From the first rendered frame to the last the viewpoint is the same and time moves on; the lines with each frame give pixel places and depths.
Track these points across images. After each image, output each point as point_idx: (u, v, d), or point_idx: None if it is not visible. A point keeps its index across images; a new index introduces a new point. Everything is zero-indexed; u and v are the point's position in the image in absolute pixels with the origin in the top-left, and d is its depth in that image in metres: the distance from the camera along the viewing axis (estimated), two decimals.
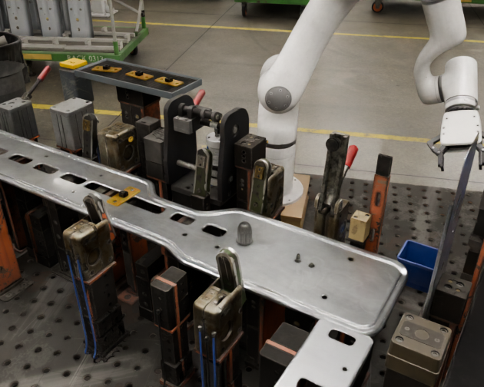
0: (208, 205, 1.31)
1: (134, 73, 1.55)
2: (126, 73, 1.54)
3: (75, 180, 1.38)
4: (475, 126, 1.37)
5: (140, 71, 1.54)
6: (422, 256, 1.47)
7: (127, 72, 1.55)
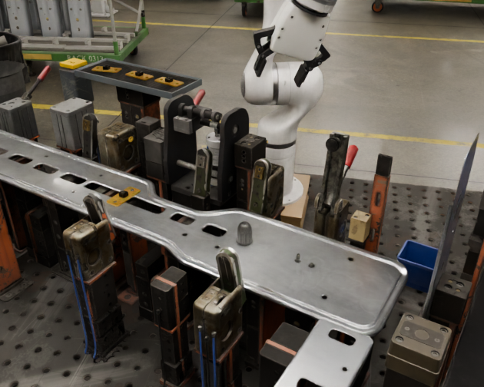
0: (208, 205, 1.31)
1: (134, 73, 1.55)
2: (126, 74, 1.54)
3: (75, 180, 1.38)
4: (318, 41, 1.03)
5: (140, 71, 1.54)
6: (422, 256, 1.47)
7: (127, 72, 1.55)
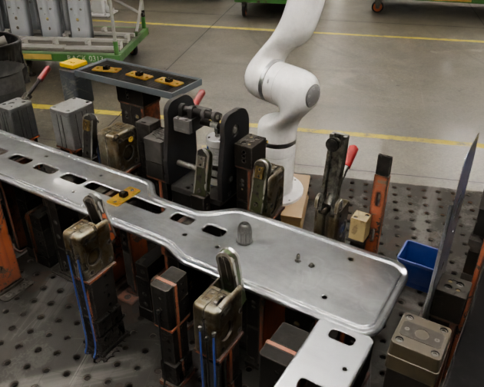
0: (208, 205, 1.31)
1: (134, 73, 1.55)
2: (126, 74, 1.54)
3: (75, 180, 1.38)
4: None
5: (140, 71, 1.54)
6: (422, 256, 1.47)
7: (127, 72, 1.55)
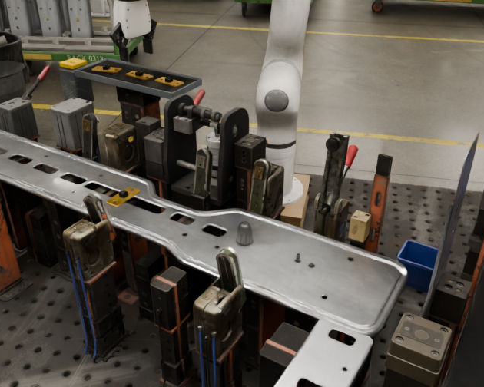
0: (208, 205, 1.31)
1: (134, 73, 1.55)
2: (126, 74, 1.54)
3: (75, 180, 1.38)
4: (147, 16, 1.46)
5: (140, 71, 1.54)
6: (422, 256, 1.47)
7: (127, 72, 1.55)
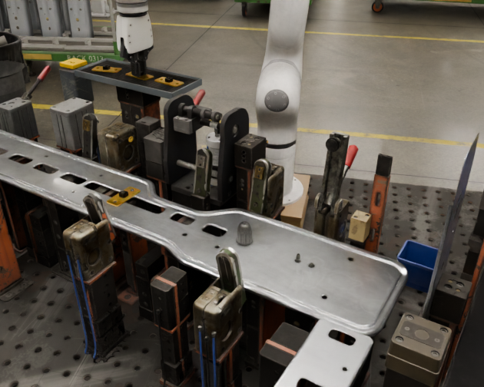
0: (208, 205, 1.31)
1: None
2: (126, 74, 1.54)
3: (75, 180, 1.38)
4: (150, 31, 1.49)
5: (140, 71, 1.54)
6: (422, 256, 1.47)
7: (127, 72, 1.55)
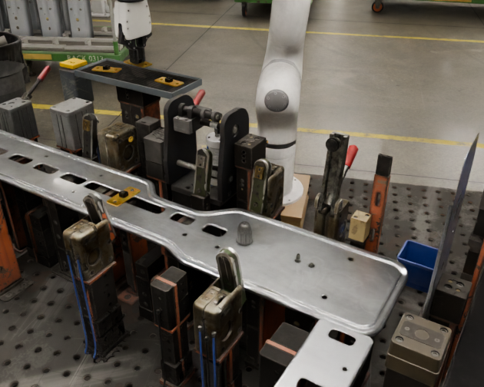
0: (208, 205, 1.31)
1: None
2: (124, 61, 1.52)
3: (75, 180, 1.38)
4: (148, 17, 1.46)
5: (138, 58, 1.52)
6: (422, 256, 1.47)
7: (126, 60, 1.53)
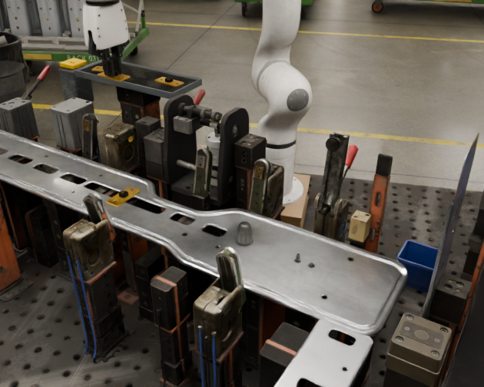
0: (208, 205, 1.31)
1: None
2: (98, 74, 1.31)
3: (75, 180, 1.38)
4: (124, 22, 1.26)
5: (114, 71, 1.31)
6: (422, 256, 1.47)
7: (101, 72, 1.32)
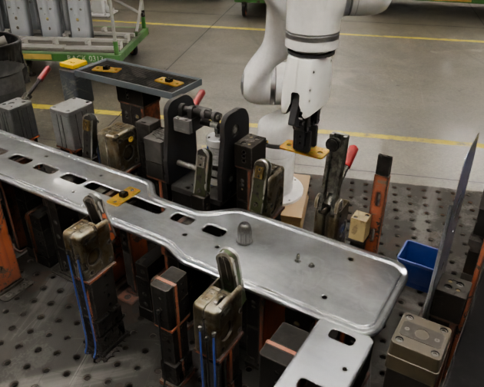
0: (208, 205, 1.31)
1: None
2: (280, 146, 0.94)
3: (75, 180, 1.38)
4: (330, 77, 0.89)
5: None
6: (422, 256, 1.47)
7: (282, 143, 0.95)
